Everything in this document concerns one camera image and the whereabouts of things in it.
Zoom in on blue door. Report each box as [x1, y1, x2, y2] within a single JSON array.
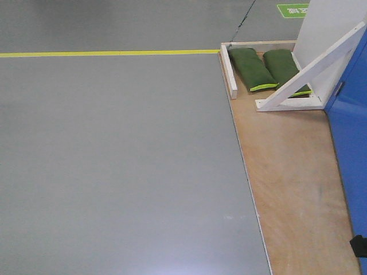
[[323, 33, 367, 275]]

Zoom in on green sandbag left of pair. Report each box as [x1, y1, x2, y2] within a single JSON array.
[[228, 48, 279, 92]]

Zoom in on green sandbag of pair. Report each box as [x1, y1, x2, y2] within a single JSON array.
[[228, 48, 279, 92], [263, 49, 299, 90]]

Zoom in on white triangular brace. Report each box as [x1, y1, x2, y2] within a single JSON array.
[[255, 21, 366, 112]]

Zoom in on wooden platform with white border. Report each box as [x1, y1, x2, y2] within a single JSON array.
[[219, 47, 361, 274]]

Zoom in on green sandbag right of pair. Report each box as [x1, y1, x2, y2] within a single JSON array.
[[263, 49, 299, 90]]

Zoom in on green floor sign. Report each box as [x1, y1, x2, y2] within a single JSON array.
[[277, 3, 309, 19]]

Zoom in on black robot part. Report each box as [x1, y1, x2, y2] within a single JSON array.
[[350, 235, 367, 258]]

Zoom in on dark rope at door platform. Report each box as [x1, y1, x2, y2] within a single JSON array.
[[229, 0, 258, 44]]

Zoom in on white wall panel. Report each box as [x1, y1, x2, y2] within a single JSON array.
[[294, 0, 366, 104]]

